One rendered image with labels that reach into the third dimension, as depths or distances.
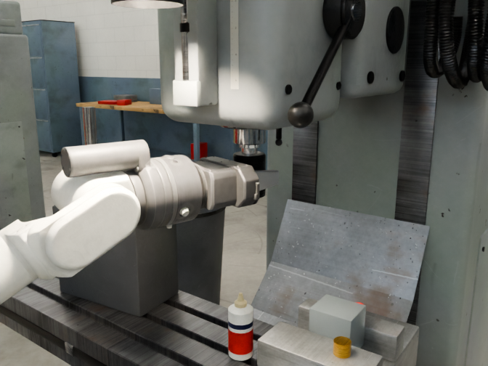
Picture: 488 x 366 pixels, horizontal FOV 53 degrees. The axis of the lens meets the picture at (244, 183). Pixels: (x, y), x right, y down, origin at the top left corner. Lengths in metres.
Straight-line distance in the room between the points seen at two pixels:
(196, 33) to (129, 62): 6.81
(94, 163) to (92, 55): 7.50
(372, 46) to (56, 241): 0.50
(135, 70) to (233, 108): 6.71
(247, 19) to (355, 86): 0.22
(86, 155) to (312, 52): 0.30
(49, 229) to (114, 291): 0.47
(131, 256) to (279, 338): 0.36
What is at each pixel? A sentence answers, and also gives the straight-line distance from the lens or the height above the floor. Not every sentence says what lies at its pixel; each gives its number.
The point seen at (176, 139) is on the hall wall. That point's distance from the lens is 6.78.
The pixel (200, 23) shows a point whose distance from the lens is 0.59.
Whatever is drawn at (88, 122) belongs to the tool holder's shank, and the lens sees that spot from 1.00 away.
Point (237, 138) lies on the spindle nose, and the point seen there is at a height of 1.29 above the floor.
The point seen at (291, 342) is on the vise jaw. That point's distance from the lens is 0.67.
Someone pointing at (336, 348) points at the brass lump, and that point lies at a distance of 0.64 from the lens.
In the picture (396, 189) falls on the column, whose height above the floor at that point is 1.15.
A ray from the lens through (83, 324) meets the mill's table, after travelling 0.97.
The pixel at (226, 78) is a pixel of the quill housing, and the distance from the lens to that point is 0.60.
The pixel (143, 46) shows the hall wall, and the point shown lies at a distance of 7.16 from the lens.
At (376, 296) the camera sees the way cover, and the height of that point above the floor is 0.95.
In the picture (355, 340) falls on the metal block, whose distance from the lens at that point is 0.70.
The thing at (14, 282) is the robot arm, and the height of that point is 1.17.
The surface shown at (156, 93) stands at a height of 1.02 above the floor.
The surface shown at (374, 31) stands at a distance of 0.76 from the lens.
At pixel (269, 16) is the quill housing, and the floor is 1.44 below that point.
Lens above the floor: 1.39
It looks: 14 degrees down
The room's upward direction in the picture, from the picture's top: straight up
